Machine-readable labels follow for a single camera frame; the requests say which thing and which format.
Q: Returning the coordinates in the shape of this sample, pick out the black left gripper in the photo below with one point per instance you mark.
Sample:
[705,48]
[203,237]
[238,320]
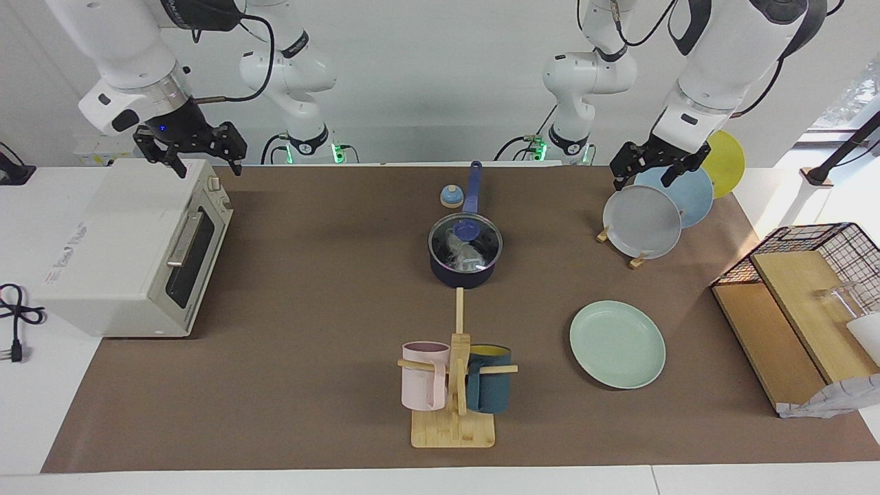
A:
[660,152]

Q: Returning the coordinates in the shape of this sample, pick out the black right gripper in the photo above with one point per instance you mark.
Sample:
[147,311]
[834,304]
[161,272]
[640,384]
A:
[182,130]

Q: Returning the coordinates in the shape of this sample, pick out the glass lid blue knob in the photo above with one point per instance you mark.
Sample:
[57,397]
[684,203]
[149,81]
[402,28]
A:
[474,261]

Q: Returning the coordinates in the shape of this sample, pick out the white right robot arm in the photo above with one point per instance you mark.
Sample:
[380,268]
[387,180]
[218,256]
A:
[117,41]

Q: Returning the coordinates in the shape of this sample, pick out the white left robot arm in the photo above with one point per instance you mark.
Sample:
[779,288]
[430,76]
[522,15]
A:
[722,55]

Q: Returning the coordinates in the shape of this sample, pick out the grey plate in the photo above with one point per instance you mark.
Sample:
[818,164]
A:
[641,221]

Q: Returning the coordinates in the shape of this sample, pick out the light blue plate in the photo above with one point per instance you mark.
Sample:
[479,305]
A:
[694,199]

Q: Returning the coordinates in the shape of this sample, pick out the wooden plate rack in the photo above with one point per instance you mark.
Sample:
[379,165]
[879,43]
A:
[637,261]

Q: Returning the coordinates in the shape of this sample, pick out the yellow plate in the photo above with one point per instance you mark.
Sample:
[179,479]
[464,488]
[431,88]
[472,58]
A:
[727,161]

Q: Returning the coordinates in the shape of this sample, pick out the green plate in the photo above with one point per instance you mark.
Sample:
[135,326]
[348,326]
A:
[617,344]

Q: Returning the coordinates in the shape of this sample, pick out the beige toaster oven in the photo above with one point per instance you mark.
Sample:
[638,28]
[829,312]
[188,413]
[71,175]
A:
[117,240]

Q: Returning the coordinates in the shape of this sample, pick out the brown table mat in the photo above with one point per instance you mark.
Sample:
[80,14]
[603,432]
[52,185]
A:
[309,309]

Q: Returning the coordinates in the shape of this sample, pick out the black device on table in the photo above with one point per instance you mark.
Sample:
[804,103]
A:
[14,173]

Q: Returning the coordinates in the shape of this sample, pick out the black stand wooden base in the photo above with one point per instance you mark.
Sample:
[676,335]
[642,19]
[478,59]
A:
[842,151]

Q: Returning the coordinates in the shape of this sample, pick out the clear glass beaker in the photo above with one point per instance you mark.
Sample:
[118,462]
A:
[842,299]

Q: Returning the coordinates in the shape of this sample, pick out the teal mug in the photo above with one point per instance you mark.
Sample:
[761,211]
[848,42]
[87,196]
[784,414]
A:
[489,388]

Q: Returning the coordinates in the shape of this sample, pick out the white container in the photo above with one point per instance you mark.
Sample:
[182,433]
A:
[867,337]

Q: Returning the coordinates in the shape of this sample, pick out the white crumpled bag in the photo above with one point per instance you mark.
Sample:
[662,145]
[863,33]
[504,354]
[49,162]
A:
[832,399]

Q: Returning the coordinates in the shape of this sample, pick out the pink mug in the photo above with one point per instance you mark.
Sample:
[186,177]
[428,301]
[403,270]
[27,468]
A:
[421,385]

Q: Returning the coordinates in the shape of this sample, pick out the wooden mug tree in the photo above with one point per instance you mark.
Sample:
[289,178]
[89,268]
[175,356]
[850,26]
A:
[454,430]

